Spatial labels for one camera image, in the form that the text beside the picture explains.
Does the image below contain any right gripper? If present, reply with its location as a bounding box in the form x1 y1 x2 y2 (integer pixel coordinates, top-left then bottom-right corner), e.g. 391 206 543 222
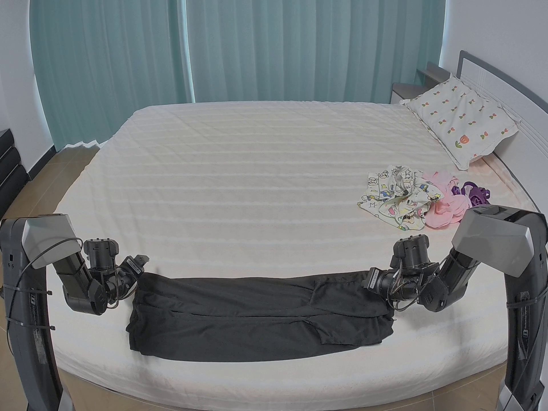
363 267 393 293

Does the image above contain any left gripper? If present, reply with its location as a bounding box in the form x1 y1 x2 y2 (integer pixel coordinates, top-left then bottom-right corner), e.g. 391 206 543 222
124 254 150 278

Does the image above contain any black T-shirt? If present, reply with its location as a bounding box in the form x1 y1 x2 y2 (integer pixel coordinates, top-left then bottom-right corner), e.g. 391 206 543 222
125 271 395 363

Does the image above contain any bed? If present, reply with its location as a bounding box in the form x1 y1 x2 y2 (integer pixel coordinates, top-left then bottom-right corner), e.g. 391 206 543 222
41 50 548 386

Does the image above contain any white printed garment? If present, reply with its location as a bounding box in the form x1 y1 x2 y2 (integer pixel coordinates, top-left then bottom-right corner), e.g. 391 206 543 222
357 165 444 232

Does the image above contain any pink garment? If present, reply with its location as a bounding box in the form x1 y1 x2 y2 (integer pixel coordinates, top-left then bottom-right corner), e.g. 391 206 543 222
422 170 472 230

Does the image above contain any purple garment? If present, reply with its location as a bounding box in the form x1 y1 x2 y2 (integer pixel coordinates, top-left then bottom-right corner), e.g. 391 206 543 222
452 181 492 208

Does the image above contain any black chest of drawers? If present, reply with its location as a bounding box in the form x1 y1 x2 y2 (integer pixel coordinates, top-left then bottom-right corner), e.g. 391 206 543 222
0 128 30 215

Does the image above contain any white printed pillow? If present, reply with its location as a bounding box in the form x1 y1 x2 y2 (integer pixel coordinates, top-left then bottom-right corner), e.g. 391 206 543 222
400 74 519 171

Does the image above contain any grey bedside table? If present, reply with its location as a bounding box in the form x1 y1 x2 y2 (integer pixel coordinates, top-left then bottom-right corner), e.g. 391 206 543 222
392 61 451 104

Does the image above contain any blue-green curtain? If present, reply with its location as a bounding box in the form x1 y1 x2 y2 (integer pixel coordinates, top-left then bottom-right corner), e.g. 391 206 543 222
30 0 195 149
184 0 446 102

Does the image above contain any black cable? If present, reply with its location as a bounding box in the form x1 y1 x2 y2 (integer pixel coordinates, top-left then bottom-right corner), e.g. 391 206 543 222
6 238 84 346

